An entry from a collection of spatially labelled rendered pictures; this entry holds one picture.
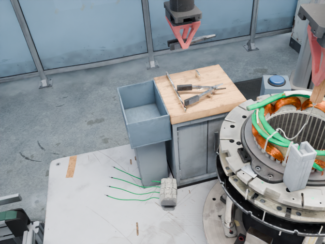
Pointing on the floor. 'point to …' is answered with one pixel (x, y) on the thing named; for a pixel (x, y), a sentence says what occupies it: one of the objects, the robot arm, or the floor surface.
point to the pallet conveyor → (19, 223)
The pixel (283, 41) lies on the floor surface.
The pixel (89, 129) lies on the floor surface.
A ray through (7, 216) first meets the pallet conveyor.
